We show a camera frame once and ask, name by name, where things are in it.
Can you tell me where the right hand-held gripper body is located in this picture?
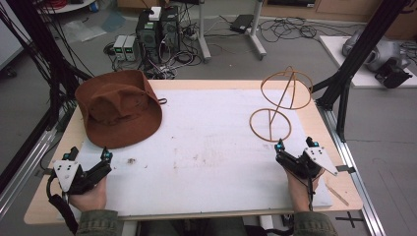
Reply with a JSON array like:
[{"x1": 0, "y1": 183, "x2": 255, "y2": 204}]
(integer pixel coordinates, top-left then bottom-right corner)
[{"x1": 275, "y1": 147, "x2": 339, "y2": 180}]

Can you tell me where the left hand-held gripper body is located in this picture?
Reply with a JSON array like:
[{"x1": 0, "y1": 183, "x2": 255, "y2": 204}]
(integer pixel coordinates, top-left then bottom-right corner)
[{"x1": 52, "y1": 158, "x2": 113, "y2": 197}]

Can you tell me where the wooden wire hat stand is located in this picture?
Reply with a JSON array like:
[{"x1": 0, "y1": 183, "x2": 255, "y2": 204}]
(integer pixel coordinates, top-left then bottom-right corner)
[{"x1": 248, "y1": 65, "x2": 314, "y2": 144}]

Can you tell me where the brown bucket hat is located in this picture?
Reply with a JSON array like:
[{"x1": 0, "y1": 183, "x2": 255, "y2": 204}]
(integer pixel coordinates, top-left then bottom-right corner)
[{"x1": 74, "y1": 69, "x2": 168, "y2": 150}]

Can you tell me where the person's right hand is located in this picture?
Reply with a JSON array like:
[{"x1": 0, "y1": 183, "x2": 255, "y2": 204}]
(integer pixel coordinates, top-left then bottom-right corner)
[{"x1": 285, "y1": 167, "x2": 327, "y2": 214}]

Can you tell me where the person's left hand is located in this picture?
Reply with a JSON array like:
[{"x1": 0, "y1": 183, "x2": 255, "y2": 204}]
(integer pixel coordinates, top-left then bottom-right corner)
[{"x1": 68, "y1": 176, "x2": 108, "y2": 212}]

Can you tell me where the thin wooden stick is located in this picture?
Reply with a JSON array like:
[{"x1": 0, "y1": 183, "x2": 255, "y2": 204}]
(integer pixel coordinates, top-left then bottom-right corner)
[{"x1": 326, "y1": 185, "x2": 350, "y2": 207}]

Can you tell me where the white table mat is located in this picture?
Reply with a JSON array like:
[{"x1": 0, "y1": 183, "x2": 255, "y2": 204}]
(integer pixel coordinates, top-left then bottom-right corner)
[{"x1": 70, "y1": 88, "x2": 334, "y2": 218}]

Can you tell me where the white floor platform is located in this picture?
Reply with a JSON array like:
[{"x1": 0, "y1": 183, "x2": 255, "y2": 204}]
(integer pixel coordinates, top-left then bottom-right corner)
[{"x1": 318, "y1": 34, "x2": 417, "y2": 89}]

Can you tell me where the black device on platform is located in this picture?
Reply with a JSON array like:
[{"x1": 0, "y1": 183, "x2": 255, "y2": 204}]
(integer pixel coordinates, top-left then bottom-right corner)
[{"x1": 374, "y1": 61, "x2": 414, "y2": 89}]

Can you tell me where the grey bench power supply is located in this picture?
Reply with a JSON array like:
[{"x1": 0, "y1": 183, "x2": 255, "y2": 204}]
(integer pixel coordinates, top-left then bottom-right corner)
[
  {"x1": 123, "y1": 34, "x2": 139, "y2": 63},
  {"x1": 112, "y1": 34, "x2": 128, "y2": 62}
]

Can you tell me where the grey robot shell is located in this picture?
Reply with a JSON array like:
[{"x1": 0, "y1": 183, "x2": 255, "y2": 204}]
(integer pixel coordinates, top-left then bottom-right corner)
[{"x1": 341, "y1": 29, "x2": 411, "y2": 74}]

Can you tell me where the white metal stand leg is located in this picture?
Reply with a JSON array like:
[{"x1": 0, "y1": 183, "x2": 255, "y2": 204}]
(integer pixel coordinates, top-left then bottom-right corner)
[
  {"x1": 197, "y1": 0, "x2": 212, "y2": 64},
  {"x1": 247, "y1": 0, "x2": 268, "y2": 61}
]

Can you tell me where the clear plastic sheet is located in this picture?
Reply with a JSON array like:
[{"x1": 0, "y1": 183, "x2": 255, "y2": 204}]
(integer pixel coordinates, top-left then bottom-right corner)
[{"x1": 61, "y1": 19, "x2": 108, "y2": 44}]

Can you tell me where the black computer tower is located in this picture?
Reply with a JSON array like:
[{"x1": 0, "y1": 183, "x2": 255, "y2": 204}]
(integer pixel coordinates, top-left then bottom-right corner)
[
  {"x1": 135, "y1": 9, "x2": 162, "y2": 64},
  {"x1": 159, "y1": 5, "x2": 182, "y2": 54}
]

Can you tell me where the black flat box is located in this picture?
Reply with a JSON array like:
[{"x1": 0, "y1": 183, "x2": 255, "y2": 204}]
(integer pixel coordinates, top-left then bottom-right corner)
[{"x1": 229, "y1": 14, "x2": 256, "y2": 34}]

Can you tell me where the white box on tower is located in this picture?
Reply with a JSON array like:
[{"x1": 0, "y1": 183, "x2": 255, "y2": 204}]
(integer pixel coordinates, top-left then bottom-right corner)
[{"x1": 148, "y1": 6, "x2": 162, "y2": 22}]

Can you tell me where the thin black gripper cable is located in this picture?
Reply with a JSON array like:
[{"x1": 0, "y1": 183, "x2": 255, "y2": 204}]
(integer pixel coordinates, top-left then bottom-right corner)
[{"x1": 306, "y1": 176, "x2": 315, "y2": 212}]

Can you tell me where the black sleeved gripper cable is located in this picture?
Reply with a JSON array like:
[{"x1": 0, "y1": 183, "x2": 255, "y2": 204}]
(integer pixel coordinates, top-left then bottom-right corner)
[{"x1": 45, "y1": 172, "x2": 80, "y2": 236}]

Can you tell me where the aluminium rail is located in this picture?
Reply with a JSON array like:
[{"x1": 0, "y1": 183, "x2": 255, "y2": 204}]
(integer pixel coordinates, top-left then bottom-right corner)
[
  {"x1": 0, "y1": 126, "x2": 65, "y2": 219},
  {"x1": 315, "y1": 100, "x2": 388, "y2": 236}
]

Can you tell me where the black metal frame post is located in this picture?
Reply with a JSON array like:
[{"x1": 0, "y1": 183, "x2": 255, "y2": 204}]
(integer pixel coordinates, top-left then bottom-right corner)
[
  {"x1": 311, "y1": 0, "x2": 417, "y2": 143},
  {"x1": 0, "y1": 0, "x2": 93, "y2": 132}
]

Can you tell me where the cable tangle by computers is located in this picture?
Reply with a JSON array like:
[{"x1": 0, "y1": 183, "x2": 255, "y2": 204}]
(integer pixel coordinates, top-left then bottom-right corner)
[{"x1": 102, "y1": 38, "x2": 205, "y2": 81}]

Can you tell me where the black floor cable tangle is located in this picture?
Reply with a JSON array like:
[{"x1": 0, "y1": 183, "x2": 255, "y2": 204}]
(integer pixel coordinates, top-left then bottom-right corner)
[{"x1": 258, "y1": 16, "x2": 353, "y2": 44}]

